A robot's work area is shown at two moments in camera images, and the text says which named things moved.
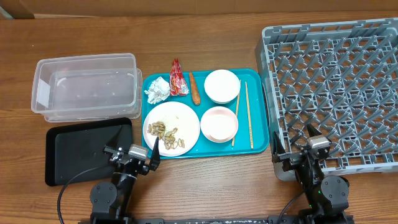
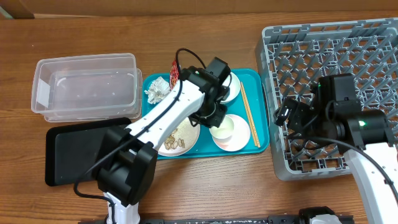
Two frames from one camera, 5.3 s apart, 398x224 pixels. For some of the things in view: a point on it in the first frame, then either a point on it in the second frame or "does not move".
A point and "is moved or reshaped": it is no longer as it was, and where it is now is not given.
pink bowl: (219, 124) is moved or reshaped
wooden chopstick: (249, 115) is moved or reshaped
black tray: (72, 149) does not move
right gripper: (291, 159) → (299, 112)
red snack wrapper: (178, 85) does not move
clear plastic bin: (87, 88) does not move
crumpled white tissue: (158, 91) does not move
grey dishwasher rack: (341, 76) does not move
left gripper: (112, 143) → (216, 119)
